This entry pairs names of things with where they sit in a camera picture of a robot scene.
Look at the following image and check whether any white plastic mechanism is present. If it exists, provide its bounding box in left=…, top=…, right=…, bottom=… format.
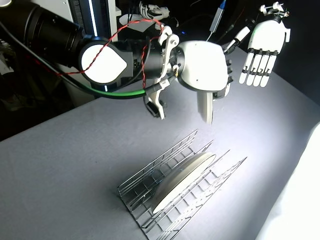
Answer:
left=119, top=1, right=180, bottom=33

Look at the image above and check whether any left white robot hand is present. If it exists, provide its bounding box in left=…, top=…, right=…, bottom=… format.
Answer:
left=219, top=18, right=292, bottom=88

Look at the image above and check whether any red twisted wire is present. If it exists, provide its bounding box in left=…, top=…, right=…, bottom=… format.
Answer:
left=56, top=18, right=165, bottom=89

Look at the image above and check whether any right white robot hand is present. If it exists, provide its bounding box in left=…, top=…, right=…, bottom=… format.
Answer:
left=172, top=39, right=235, bottom=126

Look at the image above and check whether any silver wire dish rack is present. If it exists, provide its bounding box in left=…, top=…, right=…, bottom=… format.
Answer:
left=117, top=129, right=248, bottom=230

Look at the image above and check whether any green cable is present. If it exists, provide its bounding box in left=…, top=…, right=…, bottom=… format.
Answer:
left=82, top=82, right=173, bottom=101

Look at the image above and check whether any blue cable with grey adapter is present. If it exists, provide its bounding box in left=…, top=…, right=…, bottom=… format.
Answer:
left=206, top=0, right=228, bottom=42

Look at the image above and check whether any white plate with leaf print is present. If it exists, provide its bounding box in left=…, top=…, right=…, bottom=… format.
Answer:
left=151, top=153, right=217, bottom=215
left=153, top=151, right=214, bottom=201

